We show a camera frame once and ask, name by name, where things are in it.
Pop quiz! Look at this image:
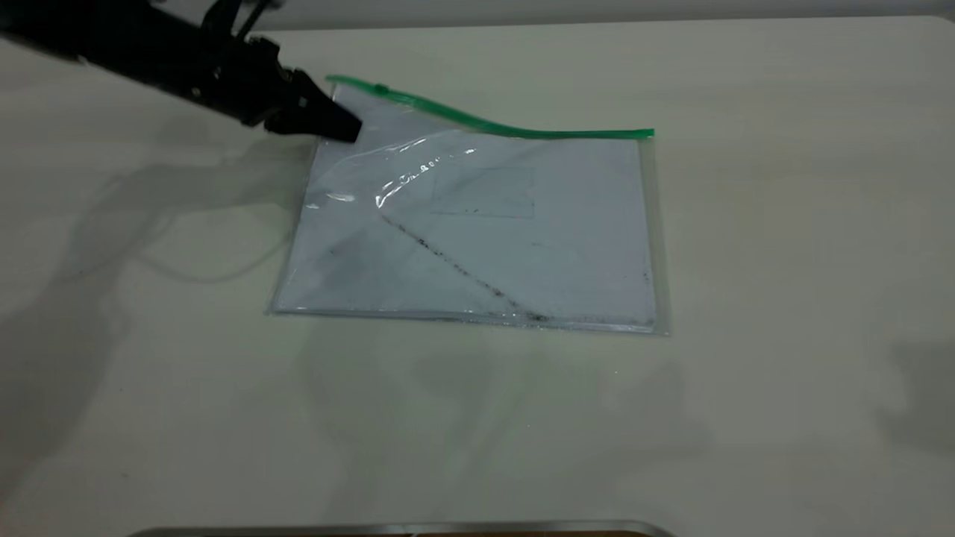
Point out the clear zip bag green zipper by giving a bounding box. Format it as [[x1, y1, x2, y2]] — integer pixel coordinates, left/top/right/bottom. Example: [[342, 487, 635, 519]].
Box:
[[267, 73, 670, 336]]

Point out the silver metal frame edge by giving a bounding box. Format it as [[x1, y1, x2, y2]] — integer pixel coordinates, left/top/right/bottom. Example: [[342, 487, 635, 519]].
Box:
[[127, 520, 680, 537]]

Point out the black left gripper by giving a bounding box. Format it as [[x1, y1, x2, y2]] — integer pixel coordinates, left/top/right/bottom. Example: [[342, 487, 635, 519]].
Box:
[[195, 34, 364, 142]]

